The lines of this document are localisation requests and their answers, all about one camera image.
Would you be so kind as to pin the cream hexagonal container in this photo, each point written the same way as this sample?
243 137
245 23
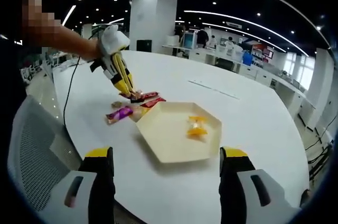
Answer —
169 134

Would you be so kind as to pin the red wall display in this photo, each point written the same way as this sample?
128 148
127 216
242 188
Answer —
261 49

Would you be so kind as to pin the purple snack packet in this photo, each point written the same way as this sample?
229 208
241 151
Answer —
120 114

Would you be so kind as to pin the black office chair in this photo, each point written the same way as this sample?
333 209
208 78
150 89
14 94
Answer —
144 45
224 63

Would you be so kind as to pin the blue bin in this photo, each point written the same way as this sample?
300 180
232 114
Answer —
247 59

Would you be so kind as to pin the grey mesh office chair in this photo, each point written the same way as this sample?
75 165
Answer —
34 142

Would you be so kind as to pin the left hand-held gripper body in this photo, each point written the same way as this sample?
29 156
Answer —
113 40

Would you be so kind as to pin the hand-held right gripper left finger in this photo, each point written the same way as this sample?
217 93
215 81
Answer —
79 197

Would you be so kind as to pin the row of white chairs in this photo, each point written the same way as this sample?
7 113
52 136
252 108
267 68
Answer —
29 72

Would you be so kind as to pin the light blue screen display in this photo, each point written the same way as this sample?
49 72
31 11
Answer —
190 39

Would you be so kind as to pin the small brown candy packet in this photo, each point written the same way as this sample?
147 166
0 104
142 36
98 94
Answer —
116 104

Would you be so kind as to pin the yellow clear snack packet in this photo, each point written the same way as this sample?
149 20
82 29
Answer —
138 113

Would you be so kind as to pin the maroon snack packet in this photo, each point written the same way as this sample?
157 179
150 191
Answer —
149 94

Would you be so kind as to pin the person's dark clothing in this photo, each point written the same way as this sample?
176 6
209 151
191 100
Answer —
11 76

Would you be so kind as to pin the long white office counter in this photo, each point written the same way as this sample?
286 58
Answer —
264 76

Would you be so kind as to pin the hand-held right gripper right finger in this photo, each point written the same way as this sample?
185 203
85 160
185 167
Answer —
237 197

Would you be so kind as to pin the orange clear snack packet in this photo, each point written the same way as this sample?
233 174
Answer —
196 130

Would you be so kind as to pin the red snack packet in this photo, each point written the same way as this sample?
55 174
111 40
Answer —
155 101

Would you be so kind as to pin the white square column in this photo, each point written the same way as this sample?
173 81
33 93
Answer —
153 15
320 81

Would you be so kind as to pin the person's right hand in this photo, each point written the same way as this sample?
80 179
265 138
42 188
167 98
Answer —
305 198

